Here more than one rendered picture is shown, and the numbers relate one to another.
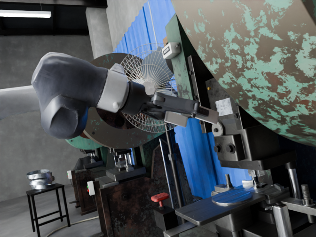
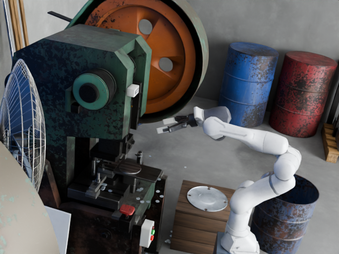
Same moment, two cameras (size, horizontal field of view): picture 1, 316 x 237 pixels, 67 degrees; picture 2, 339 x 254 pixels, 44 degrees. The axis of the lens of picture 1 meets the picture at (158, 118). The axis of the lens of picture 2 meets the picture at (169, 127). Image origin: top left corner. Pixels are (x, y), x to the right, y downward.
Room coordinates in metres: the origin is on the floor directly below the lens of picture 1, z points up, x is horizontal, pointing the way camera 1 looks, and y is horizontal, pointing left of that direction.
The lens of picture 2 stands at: (2.28, 1.18, 2.05)
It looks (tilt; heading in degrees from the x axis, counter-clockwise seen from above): 26 degrees down; 217
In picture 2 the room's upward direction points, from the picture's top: 8 degrees clockwise
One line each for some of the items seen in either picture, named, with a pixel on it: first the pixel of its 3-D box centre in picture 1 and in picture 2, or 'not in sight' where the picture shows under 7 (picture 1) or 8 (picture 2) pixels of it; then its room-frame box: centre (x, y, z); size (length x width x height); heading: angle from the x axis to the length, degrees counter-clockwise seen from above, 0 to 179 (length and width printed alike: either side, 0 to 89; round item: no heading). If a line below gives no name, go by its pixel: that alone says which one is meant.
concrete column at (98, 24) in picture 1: (110, 91); not in sight; (5.88, 1.03, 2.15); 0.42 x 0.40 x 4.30; 115
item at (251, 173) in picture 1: (254, 169); not in sight; (0.82, -0.29, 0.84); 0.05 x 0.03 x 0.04; 25
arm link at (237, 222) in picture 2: not in sight; (243, 203); (0.46, 0.41, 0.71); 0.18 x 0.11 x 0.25; 14
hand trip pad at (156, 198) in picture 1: (161, 204); (126, 214); (1.02, 0.05, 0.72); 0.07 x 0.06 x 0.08; 115
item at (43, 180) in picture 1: (46, 199); not in sight; (3.24, 1.67, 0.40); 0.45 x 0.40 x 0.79; 37
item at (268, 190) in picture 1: (260, 193); (110, 166); (0.82, -0.29, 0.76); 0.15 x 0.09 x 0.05; 25
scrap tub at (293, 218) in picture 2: not in sight; (281, 213); (-0.30, 0.40, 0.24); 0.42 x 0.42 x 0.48
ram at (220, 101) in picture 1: (235, 113); (119, 124); (0.80, -0.26, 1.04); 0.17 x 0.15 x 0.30; 115
